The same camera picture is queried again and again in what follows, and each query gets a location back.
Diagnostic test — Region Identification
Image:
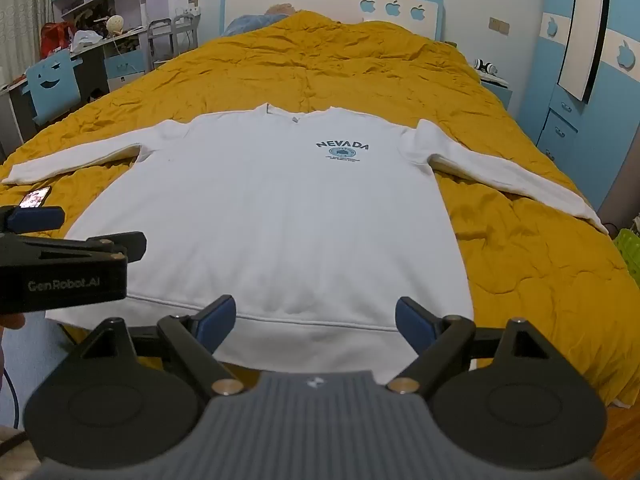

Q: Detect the red bag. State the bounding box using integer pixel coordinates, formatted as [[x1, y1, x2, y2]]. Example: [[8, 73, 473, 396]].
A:
[[41, 22, 74, 59]]

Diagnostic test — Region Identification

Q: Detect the white curtain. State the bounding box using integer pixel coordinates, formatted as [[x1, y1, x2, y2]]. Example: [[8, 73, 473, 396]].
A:
[[0, 0, 55, 88]]

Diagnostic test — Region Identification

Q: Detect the blue smiley-face chair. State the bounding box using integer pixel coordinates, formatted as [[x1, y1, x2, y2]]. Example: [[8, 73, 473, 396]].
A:
[[25, 51, 84, 126]]

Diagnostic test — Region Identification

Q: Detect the blue pillow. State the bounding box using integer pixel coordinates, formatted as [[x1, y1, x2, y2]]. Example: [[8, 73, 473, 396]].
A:
[[222, 4, 302, 37]]

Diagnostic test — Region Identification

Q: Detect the black-framed mirror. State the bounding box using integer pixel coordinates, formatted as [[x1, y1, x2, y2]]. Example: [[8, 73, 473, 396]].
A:
[[556, 0, 612, 105]]

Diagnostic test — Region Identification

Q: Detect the white and blue headboard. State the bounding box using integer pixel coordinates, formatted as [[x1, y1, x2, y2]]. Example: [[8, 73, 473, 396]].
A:
[[220, 0, 445, 44]]

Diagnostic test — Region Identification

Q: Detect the blue and white wardrobe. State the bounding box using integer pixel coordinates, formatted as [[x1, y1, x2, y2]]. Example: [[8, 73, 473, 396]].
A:
[[535, 0, 640, 223]]

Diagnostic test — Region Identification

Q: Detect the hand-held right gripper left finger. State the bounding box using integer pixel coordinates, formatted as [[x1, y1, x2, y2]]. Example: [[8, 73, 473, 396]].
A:
[[75, 296, 246, 396]]

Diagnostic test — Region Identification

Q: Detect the yellow quilted blanket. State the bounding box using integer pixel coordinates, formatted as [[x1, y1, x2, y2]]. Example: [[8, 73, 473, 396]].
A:
[[0, 10, 634, 409]]

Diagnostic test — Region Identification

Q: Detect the cluttered desk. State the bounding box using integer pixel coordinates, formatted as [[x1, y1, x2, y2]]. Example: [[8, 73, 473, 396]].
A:
[[0, 24, 174, 147]]

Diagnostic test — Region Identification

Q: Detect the grey metal rack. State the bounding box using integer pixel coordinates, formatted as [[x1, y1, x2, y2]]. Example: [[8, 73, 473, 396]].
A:
[[147, 15, 199, 69]]

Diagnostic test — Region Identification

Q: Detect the white and blue nightstand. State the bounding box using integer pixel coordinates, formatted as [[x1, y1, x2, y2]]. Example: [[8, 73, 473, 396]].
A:
[[475, 67, 514, 112]]

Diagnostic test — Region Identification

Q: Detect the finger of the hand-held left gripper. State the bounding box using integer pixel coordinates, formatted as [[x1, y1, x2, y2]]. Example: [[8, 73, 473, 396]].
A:
[[0, 231, 148, 266], [0, 206, 66, 235]]

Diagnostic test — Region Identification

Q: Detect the green plastic basket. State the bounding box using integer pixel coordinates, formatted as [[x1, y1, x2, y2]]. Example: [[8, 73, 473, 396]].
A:
[[612, 227, 640, 302]]

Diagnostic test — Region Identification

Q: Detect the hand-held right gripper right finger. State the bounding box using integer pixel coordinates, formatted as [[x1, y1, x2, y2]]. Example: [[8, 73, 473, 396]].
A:
[[387, 297, 554, 394]]

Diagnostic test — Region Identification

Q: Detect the black smartphone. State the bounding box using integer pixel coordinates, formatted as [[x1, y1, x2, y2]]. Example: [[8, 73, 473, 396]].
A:
[[17, 186, 53, 210]]

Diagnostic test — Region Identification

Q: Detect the white printed sweatshirt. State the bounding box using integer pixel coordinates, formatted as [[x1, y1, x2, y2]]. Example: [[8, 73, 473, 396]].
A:
[[1, 102, 609, 386]]

